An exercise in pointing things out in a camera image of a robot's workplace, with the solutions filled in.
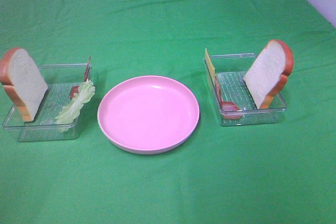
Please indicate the pink round plate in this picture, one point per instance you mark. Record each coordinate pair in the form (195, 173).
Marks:
(148, 114)

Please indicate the green tablecloth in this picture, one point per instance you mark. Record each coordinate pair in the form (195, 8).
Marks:
(272, 173)

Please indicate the left clear plastic tray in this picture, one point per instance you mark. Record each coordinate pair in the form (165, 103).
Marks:
(60, 78)

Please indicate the green lettuce leaf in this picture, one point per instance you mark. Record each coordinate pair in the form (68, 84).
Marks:
(67, 117)

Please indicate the clear plastic tray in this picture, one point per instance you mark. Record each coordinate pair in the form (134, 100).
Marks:
(60, 78)
(230, 70)

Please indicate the yellow cheese slice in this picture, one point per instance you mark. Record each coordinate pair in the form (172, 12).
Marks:
(210, 66)

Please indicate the bacon strip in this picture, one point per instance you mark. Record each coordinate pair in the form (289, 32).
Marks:
(227, 106)
(75, 89)

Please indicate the toast bread slice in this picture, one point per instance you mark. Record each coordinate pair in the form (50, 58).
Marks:
(23, 82)
(269, 73)

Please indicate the right clear plastic tray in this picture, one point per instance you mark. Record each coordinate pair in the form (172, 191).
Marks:
(230, 70)

